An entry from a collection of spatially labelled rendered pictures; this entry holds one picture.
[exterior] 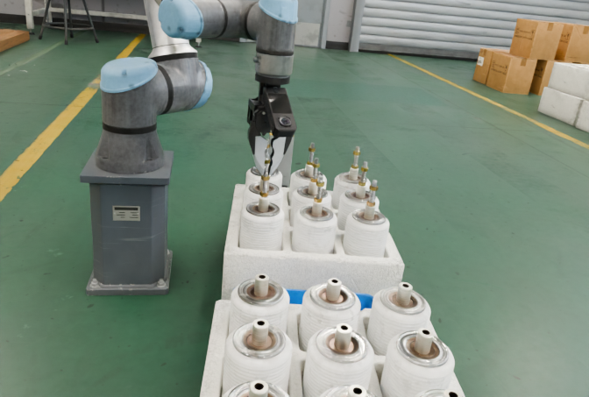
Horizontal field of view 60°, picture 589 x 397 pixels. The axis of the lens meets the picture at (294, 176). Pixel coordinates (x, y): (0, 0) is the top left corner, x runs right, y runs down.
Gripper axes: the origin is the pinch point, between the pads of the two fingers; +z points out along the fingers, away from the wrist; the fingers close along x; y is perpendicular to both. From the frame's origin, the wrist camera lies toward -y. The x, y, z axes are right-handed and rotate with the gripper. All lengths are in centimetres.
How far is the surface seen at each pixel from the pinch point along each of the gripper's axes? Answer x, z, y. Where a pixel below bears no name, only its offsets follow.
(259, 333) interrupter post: 10.8, 7.3, -42.6
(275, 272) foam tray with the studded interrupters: -1.7, 20.6, -7.8
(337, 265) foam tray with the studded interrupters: -14.3, 17.6, -11.0
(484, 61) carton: -282, 16, 307
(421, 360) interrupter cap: -11, 9, -50
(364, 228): -20.3, 10.1, -9.0
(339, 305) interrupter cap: -4.0, 9.1, -35.8
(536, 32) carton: -290, -16, 260
